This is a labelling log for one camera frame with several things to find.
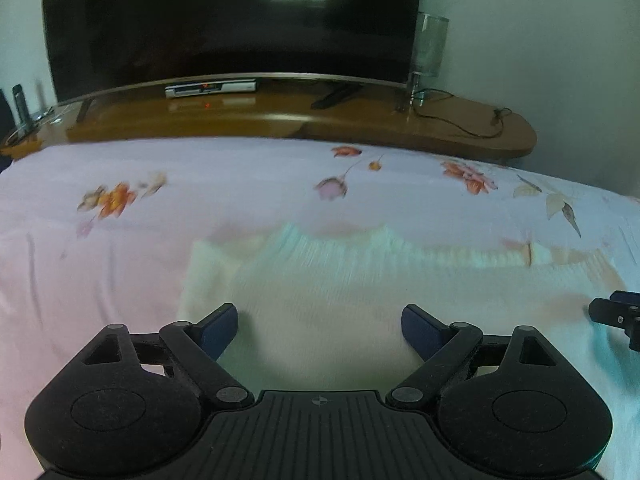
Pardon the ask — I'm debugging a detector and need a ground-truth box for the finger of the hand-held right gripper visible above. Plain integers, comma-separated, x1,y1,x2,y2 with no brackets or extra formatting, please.
589,291,640,353

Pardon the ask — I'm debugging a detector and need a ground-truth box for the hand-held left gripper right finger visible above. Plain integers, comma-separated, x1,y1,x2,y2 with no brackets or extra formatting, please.
386,304,557,409

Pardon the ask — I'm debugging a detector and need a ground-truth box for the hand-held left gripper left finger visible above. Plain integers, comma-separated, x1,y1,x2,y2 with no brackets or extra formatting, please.
82,303,255,411

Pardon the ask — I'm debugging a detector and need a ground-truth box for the white knit sweater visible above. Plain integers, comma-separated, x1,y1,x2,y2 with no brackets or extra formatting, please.
177,225,640,461

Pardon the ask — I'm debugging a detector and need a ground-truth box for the pink floral bed sheet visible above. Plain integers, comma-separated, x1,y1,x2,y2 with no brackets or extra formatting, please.
0,137,640,480

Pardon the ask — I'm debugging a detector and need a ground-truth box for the wooden television stand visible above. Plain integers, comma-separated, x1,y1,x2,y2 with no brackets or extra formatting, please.
0,77,538,163

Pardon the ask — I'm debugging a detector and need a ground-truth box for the silver set-top box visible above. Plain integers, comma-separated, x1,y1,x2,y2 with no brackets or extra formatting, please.
165,79,258,100

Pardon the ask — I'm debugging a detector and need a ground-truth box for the glass cylinder table lamp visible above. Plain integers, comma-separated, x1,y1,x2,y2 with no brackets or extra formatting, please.
396,11,450,113

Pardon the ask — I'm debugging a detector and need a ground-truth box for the black remote control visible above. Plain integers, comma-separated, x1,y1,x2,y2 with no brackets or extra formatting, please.
12,84,32,133

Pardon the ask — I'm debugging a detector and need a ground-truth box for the black flat screen television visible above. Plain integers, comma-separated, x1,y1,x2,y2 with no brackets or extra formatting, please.
41,0,426,111

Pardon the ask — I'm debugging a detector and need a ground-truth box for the black lamp cable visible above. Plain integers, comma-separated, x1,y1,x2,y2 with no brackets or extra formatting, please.
410,88,513,139

